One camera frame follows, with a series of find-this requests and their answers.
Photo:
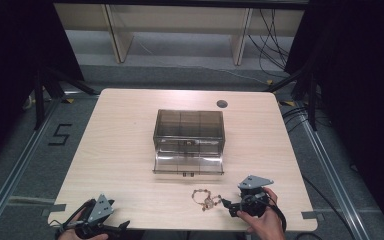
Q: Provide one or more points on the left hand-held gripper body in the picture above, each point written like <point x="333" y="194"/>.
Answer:
<point x="100" y="208"/>

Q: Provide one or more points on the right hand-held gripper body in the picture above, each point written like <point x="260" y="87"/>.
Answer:
<point x="252" y="196"/>

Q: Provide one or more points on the smoky transparent drawer box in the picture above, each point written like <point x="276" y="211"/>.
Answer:
<point x="188" y="121"/>

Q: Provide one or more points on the person's right hand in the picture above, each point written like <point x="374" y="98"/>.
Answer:
<point x="266" y="223"/>

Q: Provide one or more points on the person's left hand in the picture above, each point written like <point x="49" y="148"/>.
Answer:
<point x="80" y="235"/>

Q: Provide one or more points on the grey tape strip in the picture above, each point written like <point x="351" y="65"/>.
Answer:
<point x="312" y="215"/>
<point x="54" y="210"/>

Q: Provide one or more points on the grey table grommet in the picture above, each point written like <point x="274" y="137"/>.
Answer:
<point x="222" y="103"/>

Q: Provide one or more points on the yellow black tape piece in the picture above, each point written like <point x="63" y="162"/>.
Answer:
<point x="288" y="103"/>
<point x="68" y="100"/>
<point x="269" y="81"/>

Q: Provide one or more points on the black metal stand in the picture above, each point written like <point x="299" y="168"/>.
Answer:
<point x="305" y="90"/>
<point x="46" y="90"/>

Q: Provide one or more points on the dark curtain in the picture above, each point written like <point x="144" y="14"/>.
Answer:
<point x="13" y="50"/>
<point x="360" y="83"/>

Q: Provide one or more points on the beige wooden shelf unit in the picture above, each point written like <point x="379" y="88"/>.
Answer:
<point x="180" y="20"/>

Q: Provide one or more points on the aluminium floor rail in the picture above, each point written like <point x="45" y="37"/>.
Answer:
<point x="333" y="173"/>
<point x="16" y="166"/>

